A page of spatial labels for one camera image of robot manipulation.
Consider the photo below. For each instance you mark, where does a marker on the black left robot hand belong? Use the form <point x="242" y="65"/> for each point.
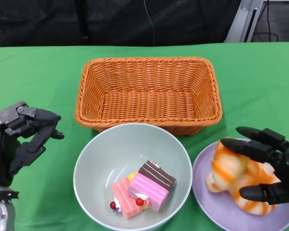
<point x="4" y="144"/>

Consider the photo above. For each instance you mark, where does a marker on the orange striped bread roll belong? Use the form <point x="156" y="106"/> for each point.
<point x="221" y="168"/>
<point x="255" y="207"/>

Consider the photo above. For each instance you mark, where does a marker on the grey round bowl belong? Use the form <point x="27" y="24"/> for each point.
<point x="115" y="149"/>

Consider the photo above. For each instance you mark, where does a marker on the chocolate layered cake slice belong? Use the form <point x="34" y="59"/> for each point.
<point x="159" y="174"/>

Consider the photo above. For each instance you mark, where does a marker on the red cake with cherries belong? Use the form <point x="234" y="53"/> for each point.
<point x="125" y="199"/>

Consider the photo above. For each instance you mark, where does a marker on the pink layered cake slice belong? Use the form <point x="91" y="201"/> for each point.
<point x="149" y="190"/>

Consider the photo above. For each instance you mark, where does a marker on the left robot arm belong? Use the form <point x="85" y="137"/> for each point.
<point x="2" y="209"/>

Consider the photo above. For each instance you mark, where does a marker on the lavender round plate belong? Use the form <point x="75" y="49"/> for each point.
<point x="212" y="211"/>

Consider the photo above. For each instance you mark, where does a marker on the orange wicker basket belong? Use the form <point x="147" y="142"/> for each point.
<point x="147" y="106"/>

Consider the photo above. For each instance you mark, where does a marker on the black fabric backdrop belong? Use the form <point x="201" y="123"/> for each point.
<point x="110" y="21"/>

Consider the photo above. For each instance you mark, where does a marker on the grey aluminium frame post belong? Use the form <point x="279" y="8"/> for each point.
<point x="243" y="21"/>

